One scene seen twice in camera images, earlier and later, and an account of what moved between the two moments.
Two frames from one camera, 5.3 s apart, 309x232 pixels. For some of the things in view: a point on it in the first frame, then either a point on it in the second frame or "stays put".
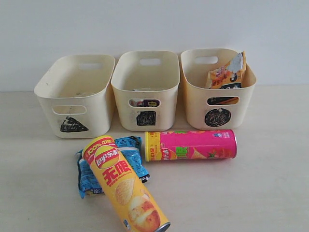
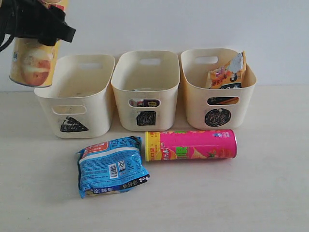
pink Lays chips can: x=190 y=145 stays put
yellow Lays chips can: x=137 y=208 -> x=33 y=64
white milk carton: x=136 y=102 stays put
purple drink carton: x=150 y=103 stays put
